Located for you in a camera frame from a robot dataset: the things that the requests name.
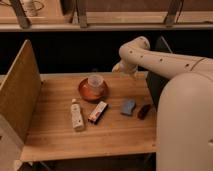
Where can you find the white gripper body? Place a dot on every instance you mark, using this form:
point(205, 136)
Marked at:
point(125, 68)

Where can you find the dark red pepper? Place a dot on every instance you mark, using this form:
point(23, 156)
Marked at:
point(143, 111)

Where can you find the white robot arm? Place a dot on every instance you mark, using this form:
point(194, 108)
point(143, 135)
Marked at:
point(184, 129)

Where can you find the right dark side panel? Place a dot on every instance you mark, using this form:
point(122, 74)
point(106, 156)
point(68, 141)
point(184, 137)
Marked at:
point(155, 80)

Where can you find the clear plastic cup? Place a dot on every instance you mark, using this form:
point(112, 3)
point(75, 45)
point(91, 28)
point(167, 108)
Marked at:
point(95, 83)

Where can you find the blue sponge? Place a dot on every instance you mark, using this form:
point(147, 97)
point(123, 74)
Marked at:
point(128, 106)

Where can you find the orange plate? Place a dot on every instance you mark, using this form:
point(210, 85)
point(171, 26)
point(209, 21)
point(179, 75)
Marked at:
point(89, 94)

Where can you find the red and white box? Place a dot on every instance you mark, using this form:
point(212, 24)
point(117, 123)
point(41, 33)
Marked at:
point(97, 112)

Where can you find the white squeeze bottle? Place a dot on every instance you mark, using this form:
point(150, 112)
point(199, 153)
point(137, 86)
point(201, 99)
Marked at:
point(77, 117)

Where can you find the left wooden side panel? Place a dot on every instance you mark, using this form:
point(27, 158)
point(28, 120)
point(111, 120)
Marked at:
point(18, 94)

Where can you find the wooden shelf rail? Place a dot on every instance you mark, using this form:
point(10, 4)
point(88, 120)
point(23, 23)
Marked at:
point(105, 15)

